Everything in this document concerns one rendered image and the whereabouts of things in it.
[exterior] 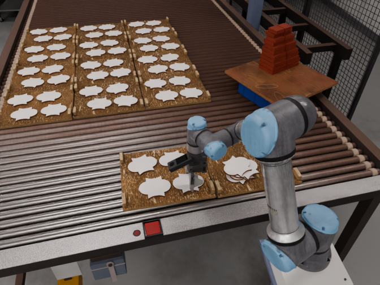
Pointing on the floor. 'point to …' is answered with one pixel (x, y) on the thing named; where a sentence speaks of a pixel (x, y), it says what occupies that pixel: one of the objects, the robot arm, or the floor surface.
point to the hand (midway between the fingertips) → (188, 182)
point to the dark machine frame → (342, 52)
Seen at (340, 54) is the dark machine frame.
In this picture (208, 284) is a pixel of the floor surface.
